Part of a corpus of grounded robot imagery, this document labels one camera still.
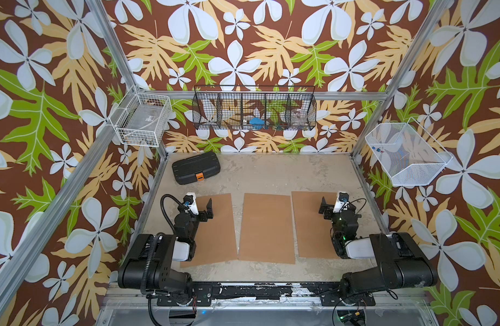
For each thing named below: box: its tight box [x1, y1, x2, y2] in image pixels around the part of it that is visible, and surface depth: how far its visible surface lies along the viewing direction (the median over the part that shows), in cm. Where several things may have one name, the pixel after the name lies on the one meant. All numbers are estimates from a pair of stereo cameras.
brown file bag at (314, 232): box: [291, 191, 341, 259], surface depth 93 cm
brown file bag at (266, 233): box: [238, 192, 296, 265], surface depth 91 cm
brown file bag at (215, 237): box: [180, 193, 238, 268], surface depth 88 cm
